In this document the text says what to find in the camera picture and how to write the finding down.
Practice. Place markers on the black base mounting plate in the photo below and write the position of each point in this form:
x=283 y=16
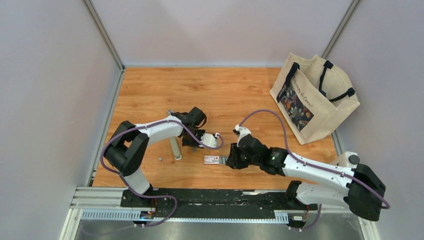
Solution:
x=218 y=204

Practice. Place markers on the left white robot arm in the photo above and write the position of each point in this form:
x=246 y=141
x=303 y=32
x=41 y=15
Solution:
x=127 y=147

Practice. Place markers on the red white staple box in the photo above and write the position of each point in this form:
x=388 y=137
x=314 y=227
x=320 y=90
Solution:
x=215 y=160

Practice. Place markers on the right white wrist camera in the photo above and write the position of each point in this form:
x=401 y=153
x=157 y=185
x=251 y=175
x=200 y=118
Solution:
x=241 y=131

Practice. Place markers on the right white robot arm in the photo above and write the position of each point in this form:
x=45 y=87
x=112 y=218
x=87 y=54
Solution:
x=355 y=187

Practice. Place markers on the grey-green stapler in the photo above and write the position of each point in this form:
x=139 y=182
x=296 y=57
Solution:
x=175 y=148

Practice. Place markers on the cream floral tote bag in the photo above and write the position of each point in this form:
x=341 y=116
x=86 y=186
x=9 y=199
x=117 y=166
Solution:
x=314 y=96

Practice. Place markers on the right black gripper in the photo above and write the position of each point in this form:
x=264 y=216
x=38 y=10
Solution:
x=233 y=161

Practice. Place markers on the aluminium frame rail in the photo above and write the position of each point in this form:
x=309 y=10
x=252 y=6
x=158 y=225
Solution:
x=103 y=203

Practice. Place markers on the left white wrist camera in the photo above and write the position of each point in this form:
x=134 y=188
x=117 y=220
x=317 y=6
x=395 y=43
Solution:
x=209 y=141

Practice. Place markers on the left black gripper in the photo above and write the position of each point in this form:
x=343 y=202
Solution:
x=186 y=143

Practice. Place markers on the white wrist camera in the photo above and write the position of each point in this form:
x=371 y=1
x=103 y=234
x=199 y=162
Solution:
x=241 y=131
x=209 y=141

